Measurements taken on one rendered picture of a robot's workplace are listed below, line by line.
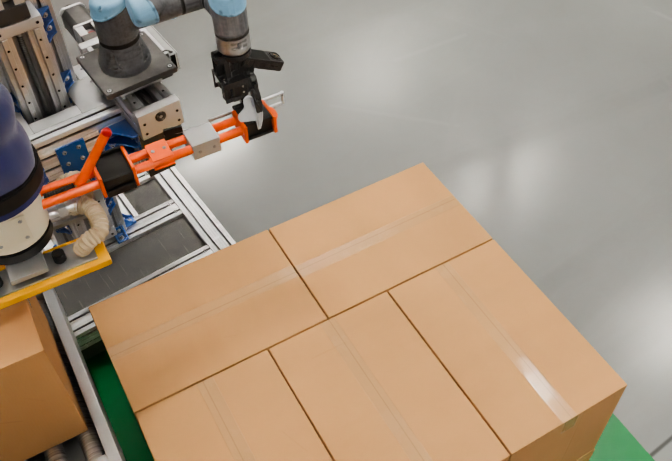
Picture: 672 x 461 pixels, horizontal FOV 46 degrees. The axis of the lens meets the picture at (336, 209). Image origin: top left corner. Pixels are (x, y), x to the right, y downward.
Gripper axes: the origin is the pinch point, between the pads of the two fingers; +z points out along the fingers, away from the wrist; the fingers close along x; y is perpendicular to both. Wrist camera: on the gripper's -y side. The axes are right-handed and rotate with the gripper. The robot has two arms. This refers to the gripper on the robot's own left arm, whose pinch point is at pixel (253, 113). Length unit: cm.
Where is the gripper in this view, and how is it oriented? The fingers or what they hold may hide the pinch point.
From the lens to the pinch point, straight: 190.8
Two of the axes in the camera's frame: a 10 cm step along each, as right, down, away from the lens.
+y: -8.7, 3.8, -3.1
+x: 4.9, 6.4, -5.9
